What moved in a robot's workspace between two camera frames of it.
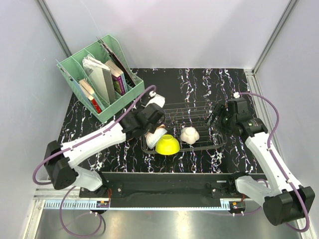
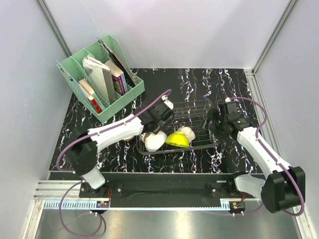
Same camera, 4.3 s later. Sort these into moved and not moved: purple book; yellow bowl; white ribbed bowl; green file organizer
Moved: yellow bowl
Not moved: green file organizer; purple book; white ribbed bowl
